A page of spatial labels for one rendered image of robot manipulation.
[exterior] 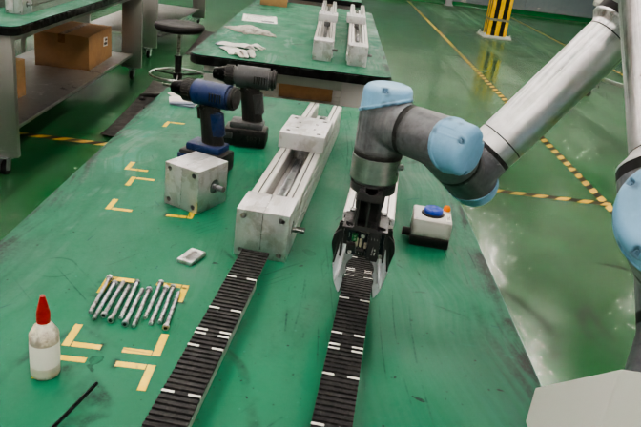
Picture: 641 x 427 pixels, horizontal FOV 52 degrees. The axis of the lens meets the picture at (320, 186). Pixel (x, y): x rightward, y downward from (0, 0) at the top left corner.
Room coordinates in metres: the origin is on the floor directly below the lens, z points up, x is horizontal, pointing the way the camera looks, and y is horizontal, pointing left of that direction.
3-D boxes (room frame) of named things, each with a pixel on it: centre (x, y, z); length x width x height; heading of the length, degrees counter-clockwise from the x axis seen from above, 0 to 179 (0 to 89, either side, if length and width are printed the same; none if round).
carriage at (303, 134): (1.59, 0.05, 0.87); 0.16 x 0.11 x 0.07; 175
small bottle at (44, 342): (0.71, 0.33, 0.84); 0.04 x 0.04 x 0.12
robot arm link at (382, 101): (0.96, -0.08, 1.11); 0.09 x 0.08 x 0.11; 49
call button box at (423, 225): (1.28, -0.23, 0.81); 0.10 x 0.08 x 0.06; 85
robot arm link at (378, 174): (0.97, -0.08, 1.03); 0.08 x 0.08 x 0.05
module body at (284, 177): (1.59, 0.05, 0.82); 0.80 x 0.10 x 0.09; 175
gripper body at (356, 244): (0.96, -0.08, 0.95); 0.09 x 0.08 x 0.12; 175
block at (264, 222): (1.14, 0.08, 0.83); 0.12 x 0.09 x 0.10; 85
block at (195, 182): (1.31, 0.26, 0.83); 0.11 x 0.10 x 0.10; 63
